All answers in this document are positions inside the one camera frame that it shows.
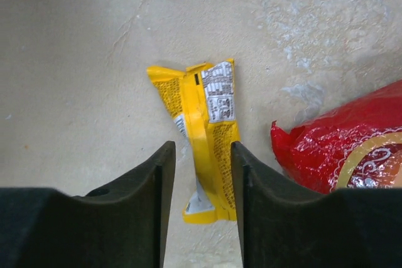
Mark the yellow snack packet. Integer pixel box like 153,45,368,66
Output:
147,58,241,224

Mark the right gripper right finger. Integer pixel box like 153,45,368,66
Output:
231,142,401,267

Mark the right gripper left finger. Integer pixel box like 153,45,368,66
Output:
1,141,176,267

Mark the large red snack bag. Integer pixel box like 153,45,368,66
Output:
271,81,401,194

